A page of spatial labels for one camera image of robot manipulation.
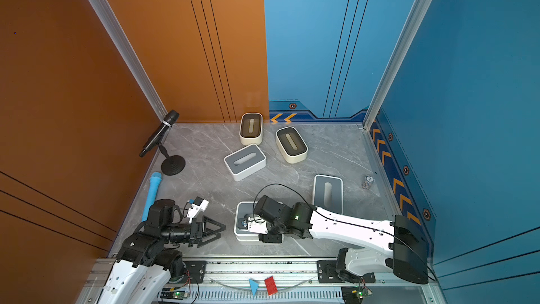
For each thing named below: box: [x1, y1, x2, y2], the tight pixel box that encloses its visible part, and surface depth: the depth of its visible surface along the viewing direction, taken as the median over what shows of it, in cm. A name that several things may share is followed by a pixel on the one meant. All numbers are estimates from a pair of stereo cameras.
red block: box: [264, 275, 279, 296], surface depth 71 cm
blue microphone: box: [142, 171, 162, 222], surface depth 93 cm
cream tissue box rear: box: [239, 111, 264, 145], surface depth 112 cm
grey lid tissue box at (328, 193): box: [312, 174, 344, 215], surface depth 91 cm
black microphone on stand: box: [138, 109, 187, 176], surface depth 90 cm
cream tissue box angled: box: [274, 126, 309, 164], surface depth 106 cm
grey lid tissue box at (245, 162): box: [223, 143, 267, 182], surface depth 101 cm
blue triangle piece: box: [248, 278, 260, 296], surface depth 71 cm
